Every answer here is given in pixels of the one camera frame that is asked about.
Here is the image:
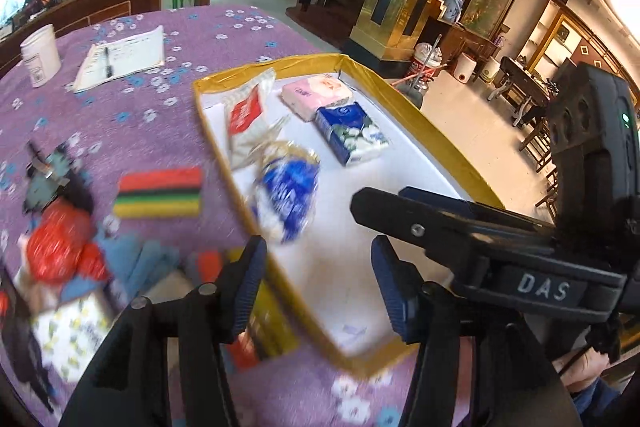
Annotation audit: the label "red and white packet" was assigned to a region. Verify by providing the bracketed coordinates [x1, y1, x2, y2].
[222, 69, 278, 168]

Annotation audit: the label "striped sponge cloth pack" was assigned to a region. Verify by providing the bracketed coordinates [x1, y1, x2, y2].
[195, 249, 288, 373]
[112, 167, 204, 220]

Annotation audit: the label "open paper notebook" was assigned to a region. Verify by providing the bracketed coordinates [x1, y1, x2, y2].
[74, 27, 166, 94]

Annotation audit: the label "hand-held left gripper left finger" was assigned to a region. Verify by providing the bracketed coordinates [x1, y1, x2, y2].
[59, 234, 268, 427]

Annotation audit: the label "black bench table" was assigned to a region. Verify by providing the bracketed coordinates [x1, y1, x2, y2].
[492, 57, 551, 128]

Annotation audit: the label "person's right hand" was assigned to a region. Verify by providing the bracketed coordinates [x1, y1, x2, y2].
[552, 347, 613, 395]

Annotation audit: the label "white waste bin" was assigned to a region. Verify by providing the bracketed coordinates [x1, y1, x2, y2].
[452, 52, 476, 84]

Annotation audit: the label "wooden chair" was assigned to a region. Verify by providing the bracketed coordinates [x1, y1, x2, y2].
[519, 117, 562, 218]

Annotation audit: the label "white plastic jar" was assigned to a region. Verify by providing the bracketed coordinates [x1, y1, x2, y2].
[20, 24, 62, 88]

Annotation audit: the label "purple floral tablecloth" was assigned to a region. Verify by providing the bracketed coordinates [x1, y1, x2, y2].
[0, 4, 476, 427]

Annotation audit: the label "blue and white plastic pack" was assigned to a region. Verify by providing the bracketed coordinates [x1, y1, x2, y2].
[250, 142, 321, 244]

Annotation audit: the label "yellow-rimmed cardboard box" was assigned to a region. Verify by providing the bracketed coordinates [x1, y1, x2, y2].
[192, 53, 506, 380]

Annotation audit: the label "light blue crumpled scrap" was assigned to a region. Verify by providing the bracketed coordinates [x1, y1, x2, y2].
[24, 146, 76, 210]

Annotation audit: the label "dark cloth with white print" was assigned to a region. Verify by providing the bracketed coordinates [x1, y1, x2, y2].
[0, 272, 53, 414]

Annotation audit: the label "white patterned tissue pack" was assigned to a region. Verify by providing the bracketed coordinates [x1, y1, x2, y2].
[30, 292, 117, 384]

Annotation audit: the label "pink tissue pack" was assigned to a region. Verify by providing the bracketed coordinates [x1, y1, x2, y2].
[281, 74, 353, 122]

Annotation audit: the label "small red plastic bag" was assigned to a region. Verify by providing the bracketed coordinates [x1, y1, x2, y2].
[80, 244, 112, 284]

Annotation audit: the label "blue tissue pack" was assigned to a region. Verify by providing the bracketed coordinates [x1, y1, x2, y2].
[314, 102, 391, 168]

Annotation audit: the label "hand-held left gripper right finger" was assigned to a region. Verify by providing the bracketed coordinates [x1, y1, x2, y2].
[371, 235, 583, 427]

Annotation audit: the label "large red plastic bag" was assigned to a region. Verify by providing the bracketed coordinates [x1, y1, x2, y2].
[25, 202, 85, 284]

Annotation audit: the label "small blue terry cloth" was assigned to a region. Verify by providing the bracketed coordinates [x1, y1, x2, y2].
[62, 231, 182, 304]

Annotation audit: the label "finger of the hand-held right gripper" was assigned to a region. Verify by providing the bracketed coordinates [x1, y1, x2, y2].
[350, 187, 556, 260]
[399, 185, 554, 233]

